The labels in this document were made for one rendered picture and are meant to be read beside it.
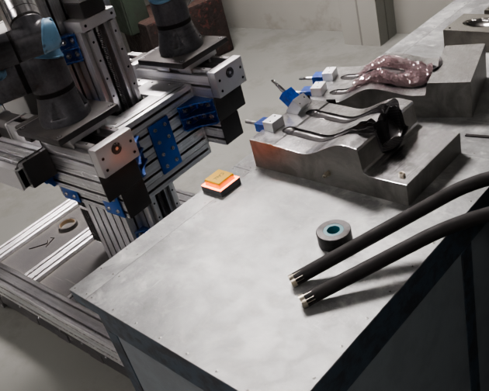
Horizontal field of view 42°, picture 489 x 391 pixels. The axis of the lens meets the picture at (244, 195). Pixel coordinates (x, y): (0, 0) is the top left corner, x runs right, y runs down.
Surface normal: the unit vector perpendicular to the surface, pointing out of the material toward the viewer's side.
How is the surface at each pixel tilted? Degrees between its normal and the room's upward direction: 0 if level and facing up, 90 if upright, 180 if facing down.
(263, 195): 0
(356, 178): 90
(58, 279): 0
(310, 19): 90
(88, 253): 0
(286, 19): 90
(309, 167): 90
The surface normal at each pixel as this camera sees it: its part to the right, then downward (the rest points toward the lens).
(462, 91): -0.42, 0.57
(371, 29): -0.62, 0.54
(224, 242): -0.23, -0.82
